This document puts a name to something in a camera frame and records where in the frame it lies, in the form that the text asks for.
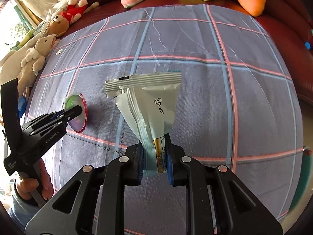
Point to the red leather sofa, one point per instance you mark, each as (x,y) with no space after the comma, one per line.
(287,21)

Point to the white rabbit plush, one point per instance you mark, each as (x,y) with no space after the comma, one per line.
(26,63)

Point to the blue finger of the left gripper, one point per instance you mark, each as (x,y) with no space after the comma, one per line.
(51,118)
(40,129)

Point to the white cup lid red rim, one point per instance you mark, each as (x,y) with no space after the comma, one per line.
(78,123)

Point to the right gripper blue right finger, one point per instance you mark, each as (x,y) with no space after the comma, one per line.
(169,165)

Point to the teal trash bin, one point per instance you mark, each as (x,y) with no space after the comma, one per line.
(305,175)

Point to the plaid grey tablecloth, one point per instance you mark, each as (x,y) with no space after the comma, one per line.
(209,76)

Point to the blue toy ball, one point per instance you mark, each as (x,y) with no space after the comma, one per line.
(307,45)

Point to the light blue snack wrapper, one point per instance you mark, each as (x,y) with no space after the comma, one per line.
(147,103)

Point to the person's left hand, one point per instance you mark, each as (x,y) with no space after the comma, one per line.
(25,186)

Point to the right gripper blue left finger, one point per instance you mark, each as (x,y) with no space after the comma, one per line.
(140,167)

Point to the brown teddy bear red shirt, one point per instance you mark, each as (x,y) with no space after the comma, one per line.
(59,22)

